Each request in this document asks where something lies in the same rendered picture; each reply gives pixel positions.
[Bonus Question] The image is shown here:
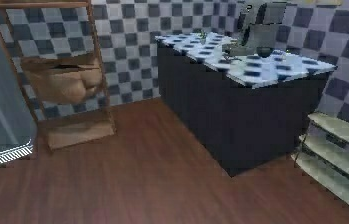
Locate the brown wooden shelf rack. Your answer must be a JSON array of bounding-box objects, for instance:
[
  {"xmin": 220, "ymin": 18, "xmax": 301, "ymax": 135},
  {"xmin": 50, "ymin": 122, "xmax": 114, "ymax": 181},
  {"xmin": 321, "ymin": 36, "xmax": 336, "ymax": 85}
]
[{"xmin": 0, "ymin": 0, "xmax": 117, "ymax": 151}]

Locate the black counter cabinet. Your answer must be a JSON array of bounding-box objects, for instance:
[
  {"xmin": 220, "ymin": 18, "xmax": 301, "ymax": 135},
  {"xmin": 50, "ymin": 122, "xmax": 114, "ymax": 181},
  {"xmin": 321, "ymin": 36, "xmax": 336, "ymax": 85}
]
[{"xmin": 154, "ymin": 31, "xmax": 337, "ymax": 178}]

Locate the small green plant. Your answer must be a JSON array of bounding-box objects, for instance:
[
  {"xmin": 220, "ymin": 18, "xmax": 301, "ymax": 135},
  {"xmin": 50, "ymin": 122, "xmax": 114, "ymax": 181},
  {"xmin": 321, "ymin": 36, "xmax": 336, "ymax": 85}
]
[{"xmin": 195, "ymin": 29, "xmax": 210, "ymax": 46}]

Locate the grey coffee machine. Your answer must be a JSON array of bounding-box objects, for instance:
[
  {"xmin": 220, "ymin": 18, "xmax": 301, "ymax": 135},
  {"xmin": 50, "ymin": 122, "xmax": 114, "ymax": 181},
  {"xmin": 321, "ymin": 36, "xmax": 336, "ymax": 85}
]
[{"xmin": 222, "ymin": 1, "xmax": 288, "ymax": 58}]

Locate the black bowl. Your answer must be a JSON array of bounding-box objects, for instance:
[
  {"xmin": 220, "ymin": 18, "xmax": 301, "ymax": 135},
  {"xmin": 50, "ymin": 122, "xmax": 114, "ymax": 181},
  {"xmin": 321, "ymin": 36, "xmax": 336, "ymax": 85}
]
[{"xmin": 255, "ymin": 46, "xmax": 275, "ymax": 59}]

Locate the pale green shelf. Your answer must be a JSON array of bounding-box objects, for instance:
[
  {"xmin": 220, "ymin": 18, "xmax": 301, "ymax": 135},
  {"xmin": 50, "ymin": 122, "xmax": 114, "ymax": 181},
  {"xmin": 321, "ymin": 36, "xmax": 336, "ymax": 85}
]
[{"xmin": 291, "ymin": 111, "xmax": 349, "ymax": 218}]

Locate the tan cloth basket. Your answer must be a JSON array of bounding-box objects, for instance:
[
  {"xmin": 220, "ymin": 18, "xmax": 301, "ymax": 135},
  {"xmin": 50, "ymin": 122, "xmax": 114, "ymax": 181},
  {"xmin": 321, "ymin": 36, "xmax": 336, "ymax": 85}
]
[{"xmin": 20, "ymin": 53, "xmax": 104, "ymax": 105}]

